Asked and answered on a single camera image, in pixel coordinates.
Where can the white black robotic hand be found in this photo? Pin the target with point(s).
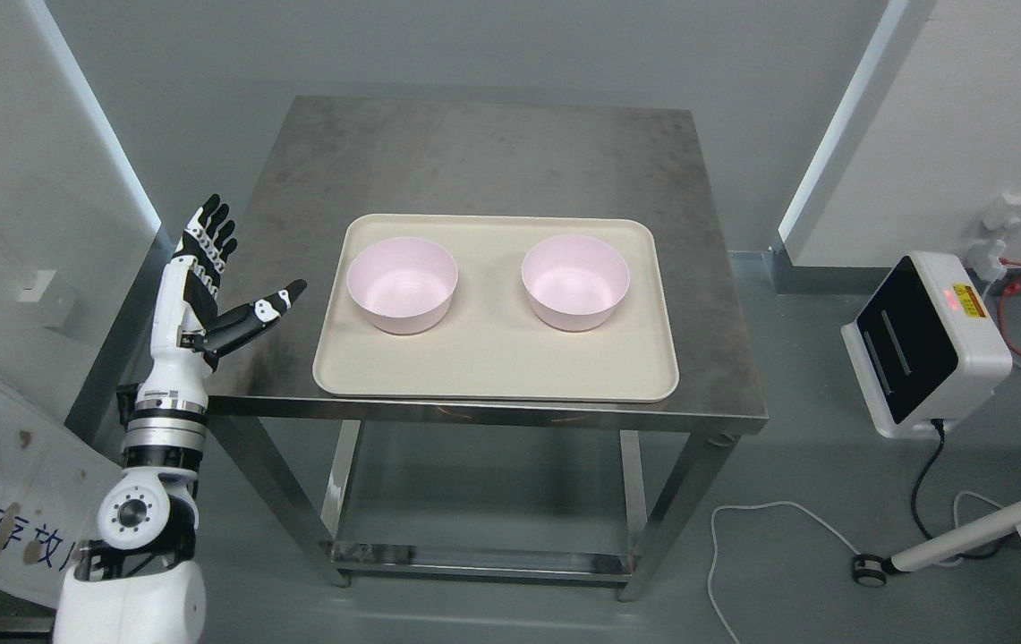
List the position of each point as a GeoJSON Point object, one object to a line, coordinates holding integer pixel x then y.
{"type": "Point", "coordinates": [188, 326]}

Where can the pink bowl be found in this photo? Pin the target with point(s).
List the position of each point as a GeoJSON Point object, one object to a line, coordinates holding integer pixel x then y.
{"type": "Point", "coordinates": [574, 282]}
{"type": "Point", "coordinates": [403, 285]}

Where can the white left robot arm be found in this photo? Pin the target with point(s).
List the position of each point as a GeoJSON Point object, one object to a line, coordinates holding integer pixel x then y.
{"type": "Point", "coordinates": [138, 582]}

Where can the white sign with blue text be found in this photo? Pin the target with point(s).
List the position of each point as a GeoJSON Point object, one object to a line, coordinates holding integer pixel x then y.
{"type": "Point", "coordinates": [50, 484]}

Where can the beige plastic tray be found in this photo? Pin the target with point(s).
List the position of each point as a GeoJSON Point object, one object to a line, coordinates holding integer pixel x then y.
{"type": "Point", "coordinates": [491, 345]}

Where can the stainless steel table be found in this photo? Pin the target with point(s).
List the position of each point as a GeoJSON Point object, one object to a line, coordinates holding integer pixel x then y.
{"type": "Point", "coordinates": [590, 495]}

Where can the white wheeled stand leg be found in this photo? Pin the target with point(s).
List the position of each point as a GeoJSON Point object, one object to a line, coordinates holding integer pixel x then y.
{"type": "Point", "coordinates": [873, 571]}

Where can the white black box device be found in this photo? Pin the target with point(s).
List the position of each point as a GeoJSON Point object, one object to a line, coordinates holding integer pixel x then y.
{"type": "Point", "coordinates": [924, 348]}

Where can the white wall switch box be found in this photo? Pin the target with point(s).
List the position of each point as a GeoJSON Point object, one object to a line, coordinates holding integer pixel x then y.
{"type": "Point", "coordinates": [41, 288]}

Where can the white wall socket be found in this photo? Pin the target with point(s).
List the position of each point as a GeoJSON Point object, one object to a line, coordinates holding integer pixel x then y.
{"type": "Point", "coordinates": [997, 222]}

